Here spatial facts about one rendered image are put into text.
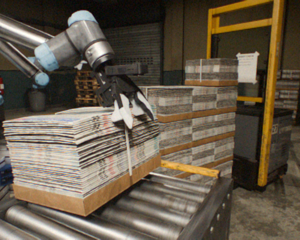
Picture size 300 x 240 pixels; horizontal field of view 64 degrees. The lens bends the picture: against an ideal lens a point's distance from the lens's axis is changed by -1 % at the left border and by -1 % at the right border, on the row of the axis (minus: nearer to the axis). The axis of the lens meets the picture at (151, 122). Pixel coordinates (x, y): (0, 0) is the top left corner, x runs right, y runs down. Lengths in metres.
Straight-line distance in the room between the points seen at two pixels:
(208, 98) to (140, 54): 7.53
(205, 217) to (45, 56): 0.60
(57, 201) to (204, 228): 0.36
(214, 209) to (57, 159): 0.42
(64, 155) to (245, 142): 2.36
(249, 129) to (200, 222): 2.15
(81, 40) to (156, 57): 8.33
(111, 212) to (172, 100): 1.13
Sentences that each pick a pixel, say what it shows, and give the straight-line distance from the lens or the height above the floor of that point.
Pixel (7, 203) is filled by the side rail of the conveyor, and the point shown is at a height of 0.80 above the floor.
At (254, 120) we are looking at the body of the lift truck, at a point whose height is 0.70.
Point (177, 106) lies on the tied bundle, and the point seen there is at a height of 0.93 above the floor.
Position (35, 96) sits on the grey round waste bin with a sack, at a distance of 8.45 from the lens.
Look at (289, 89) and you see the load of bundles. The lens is 6.38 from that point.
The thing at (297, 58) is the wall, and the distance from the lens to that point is 8.03.
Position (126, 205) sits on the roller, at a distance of 0.73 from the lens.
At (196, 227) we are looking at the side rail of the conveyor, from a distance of 0.63.
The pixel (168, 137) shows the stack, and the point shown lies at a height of 0.72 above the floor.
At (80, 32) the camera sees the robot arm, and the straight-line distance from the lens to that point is 0.71.
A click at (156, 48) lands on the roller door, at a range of 9.06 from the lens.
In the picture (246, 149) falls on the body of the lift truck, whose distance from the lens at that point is 2.79.
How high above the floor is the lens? 1.15
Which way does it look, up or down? 11 degrees down
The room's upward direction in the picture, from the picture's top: straight up
